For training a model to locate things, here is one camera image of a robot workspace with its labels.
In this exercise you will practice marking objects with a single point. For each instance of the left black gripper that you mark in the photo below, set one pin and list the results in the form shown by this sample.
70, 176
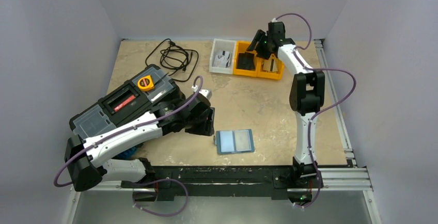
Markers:
206, 128

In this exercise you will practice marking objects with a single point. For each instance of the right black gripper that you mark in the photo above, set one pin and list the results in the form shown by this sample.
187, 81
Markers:
261, 44

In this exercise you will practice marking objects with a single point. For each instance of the blue card holder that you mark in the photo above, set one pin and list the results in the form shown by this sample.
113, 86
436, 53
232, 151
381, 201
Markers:
234, 141

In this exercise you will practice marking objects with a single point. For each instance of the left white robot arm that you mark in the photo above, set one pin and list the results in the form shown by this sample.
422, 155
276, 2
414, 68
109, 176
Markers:
92, 160

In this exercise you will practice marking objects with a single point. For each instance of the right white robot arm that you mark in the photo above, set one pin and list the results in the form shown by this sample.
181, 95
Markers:
306, 95

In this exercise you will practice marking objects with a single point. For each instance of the black cards in bin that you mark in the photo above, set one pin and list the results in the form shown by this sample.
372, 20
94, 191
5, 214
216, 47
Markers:
245, 61

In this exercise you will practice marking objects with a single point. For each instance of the gold cards in bin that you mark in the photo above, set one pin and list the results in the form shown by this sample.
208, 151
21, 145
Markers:
270, 65

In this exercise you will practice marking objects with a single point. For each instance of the white cards in bin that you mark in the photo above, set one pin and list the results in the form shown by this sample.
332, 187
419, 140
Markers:
221, 59

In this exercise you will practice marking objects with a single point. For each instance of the left yellow plastic bin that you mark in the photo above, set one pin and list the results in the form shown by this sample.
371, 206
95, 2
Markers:
241, 47

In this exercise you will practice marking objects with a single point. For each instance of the yellow plastic bin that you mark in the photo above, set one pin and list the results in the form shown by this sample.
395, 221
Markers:
241, 47
263, 53

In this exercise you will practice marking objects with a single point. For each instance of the white plastic bin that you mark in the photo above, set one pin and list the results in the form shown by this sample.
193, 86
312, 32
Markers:
222, 44

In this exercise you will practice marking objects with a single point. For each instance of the right yellow plastic bin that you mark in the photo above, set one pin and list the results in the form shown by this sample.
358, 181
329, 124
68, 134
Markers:
263, 53

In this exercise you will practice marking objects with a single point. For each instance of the black tool box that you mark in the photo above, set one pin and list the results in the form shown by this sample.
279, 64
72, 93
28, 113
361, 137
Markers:
126, 103

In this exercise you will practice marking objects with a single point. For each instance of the yellow tape measure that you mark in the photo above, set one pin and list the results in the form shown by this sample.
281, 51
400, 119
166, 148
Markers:
145, 83

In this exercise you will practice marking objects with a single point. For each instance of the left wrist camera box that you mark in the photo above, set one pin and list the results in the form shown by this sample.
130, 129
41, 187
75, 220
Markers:
207, 93

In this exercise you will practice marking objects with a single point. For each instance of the aluminium frame rail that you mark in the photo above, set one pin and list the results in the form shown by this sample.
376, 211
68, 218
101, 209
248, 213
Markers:
345, 140

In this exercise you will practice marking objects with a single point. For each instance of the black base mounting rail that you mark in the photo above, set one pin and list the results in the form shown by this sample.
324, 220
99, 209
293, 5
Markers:
275, 182

